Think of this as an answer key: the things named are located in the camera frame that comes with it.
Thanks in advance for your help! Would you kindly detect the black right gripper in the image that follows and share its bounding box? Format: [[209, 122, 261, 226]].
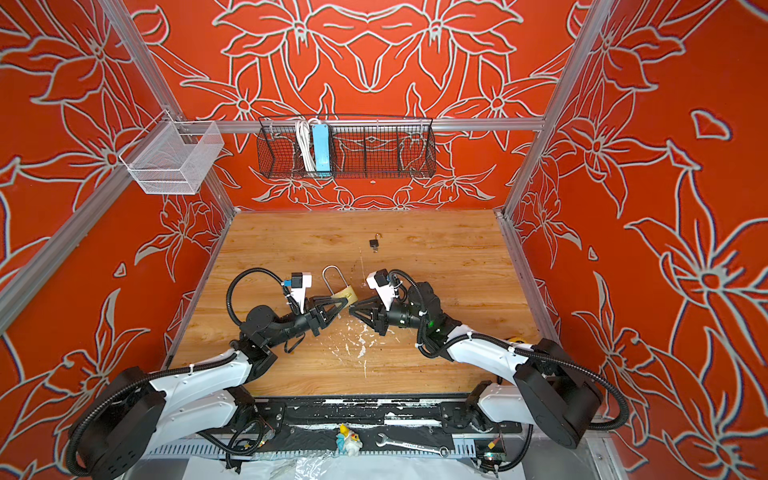
[[348, 296, 431, 340]]

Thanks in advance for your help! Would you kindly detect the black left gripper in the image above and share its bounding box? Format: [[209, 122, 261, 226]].
[[266, 295, 345, 351]]

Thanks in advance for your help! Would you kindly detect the brass padlock with steel shackle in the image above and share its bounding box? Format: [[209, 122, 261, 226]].
[[321, 265, 358, 306]]

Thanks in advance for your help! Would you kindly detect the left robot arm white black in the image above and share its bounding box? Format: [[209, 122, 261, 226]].
[[65, 273, 348, 479]]

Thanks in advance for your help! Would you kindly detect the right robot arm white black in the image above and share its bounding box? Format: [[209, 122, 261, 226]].
[[350, 270, 630, 449]]

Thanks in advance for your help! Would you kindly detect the small toy figure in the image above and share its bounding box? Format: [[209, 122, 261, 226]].
[[336, 424, 363, 456]]

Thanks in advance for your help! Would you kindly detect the silver wrench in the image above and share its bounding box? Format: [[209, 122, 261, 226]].
[[376, 433, 451, 458]]

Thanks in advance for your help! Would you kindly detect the clear plastic bin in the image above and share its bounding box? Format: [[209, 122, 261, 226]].
[[121, 120, 224, 195]]

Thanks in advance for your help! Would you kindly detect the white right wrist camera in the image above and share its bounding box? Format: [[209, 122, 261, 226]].
[[366, 269, 398, 311]]

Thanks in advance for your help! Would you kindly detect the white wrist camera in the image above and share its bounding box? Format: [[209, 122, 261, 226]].
[[366, 269, 398, 311], [284, 272, 313, 313]]

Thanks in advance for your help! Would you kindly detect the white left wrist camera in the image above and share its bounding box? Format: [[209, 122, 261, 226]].
[[284, 272, 313, 313]]

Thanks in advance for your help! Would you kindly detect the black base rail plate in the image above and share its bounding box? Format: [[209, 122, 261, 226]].
[[255, 393, 525, 434]]

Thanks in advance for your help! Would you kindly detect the black wire basket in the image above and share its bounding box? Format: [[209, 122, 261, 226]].
[[257, 114, 437, 180]]

